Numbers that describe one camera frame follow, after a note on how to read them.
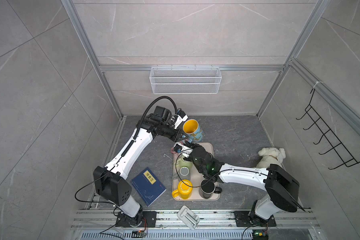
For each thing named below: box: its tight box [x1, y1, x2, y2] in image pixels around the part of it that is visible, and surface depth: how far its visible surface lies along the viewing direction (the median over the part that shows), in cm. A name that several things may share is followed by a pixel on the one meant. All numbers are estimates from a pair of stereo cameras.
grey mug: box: [178, 166, 191, 180], surface depth 81 cm
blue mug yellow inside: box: [183, 119, 205, 144], surface depth 77 cm
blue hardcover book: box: [130, 167, 167, 207], surface depth 85 cm
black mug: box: [200, 178, 223, 199], surface depth 76 cm
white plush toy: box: [256, 147, 286, 169], surface depth 90 cm
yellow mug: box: [172, 179, 193, 200], surface depth 77 cm
